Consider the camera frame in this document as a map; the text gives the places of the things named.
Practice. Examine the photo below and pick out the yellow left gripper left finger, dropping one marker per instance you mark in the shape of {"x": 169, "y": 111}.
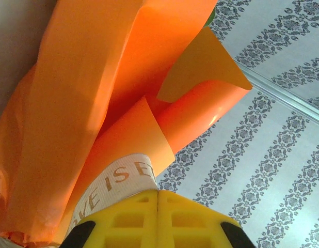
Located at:
{"x": 128, "y": 224}

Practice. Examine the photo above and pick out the cream printed ribbon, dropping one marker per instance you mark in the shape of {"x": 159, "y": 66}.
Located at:
{"x": 118, "y": 180}

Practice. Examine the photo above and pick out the orange wrapping paper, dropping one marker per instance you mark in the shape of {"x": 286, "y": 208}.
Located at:
{"x": 71, "y": 77}

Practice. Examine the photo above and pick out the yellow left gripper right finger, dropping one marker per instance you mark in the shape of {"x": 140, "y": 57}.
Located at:
{"x": 195, "y": 224}

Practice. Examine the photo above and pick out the left aluminium corner post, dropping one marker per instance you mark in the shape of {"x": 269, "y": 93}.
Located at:
{"x": 283, "y": 91}

